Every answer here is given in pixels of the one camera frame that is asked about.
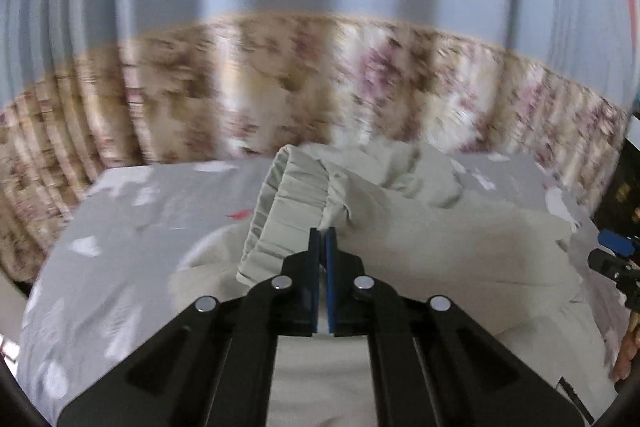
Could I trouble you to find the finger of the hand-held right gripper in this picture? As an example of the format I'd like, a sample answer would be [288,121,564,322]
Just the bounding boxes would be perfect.
[587,248,640,284]
[598,229,640,259]

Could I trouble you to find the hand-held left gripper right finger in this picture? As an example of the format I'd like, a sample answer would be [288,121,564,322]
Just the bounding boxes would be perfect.
[325,229,596,427]

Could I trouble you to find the person's right hand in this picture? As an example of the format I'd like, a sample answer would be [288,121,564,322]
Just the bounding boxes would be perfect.
[612,312,640,390]

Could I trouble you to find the dark furniture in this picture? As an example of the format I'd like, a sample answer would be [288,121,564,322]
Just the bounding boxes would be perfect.
[590,109,640,240]

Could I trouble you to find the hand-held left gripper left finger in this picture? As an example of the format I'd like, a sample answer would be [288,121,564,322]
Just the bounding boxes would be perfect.
[57,228,323,427]

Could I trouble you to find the grey animal print bed sheet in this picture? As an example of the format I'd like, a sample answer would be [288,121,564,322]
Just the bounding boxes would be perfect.
[15,154,631,427]

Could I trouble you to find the beige pants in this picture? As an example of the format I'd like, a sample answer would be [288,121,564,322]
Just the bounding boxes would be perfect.
[170,142,618,427]

